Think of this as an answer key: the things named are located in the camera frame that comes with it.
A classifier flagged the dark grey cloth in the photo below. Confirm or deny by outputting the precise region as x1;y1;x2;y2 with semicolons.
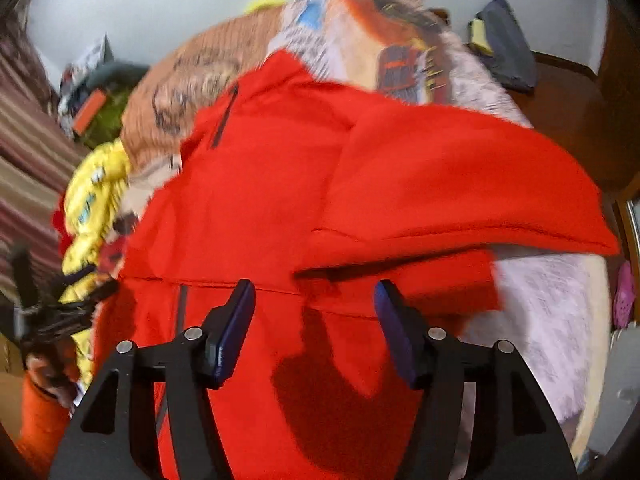
85;60;151;92

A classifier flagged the pink shoe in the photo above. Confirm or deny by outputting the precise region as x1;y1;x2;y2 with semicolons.
615;260;637;330

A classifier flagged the person's left hand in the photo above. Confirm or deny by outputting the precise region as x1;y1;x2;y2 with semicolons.
25;342;82;408

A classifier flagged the yellow plush hoop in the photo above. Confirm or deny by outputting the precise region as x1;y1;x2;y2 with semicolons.
244;0;293;15

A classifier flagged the striped curtain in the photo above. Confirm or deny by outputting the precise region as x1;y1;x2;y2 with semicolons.
0;7;83;306

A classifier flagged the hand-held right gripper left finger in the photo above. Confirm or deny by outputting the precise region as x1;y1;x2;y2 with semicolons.
48;279;257;480

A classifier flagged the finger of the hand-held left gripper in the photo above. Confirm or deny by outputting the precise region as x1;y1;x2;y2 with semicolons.
52;271;121;313

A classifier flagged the printed blanket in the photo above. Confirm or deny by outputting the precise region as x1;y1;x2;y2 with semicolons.
120;0;608;461

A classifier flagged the yellow pouch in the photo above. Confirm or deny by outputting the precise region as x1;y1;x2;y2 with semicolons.
467;17;493;56

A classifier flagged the green cloth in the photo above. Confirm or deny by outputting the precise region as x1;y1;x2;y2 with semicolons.
75;87;136;150

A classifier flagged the yellow printed garment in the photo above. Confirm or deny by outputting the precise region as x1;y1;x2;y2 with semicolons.
57;139;133;386

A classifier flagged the pile of toy boxes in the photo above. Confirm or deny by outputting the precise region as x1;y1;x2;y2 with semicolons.
57;34;117;128

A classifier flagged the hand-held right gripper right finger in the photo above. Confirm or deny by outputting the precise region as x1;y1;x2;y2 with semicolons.
374;280;583;480

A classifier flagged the brown wooden door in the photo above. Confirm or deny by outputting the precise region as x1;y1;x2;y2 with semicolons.
510;7;640;201

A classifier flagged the orange box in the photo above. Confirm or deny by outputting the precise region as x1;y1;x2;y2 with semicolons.
71;89;108;133

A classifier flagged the red jacket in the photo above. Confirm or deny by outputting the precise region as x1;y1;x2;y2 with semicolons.
92;50;622;480

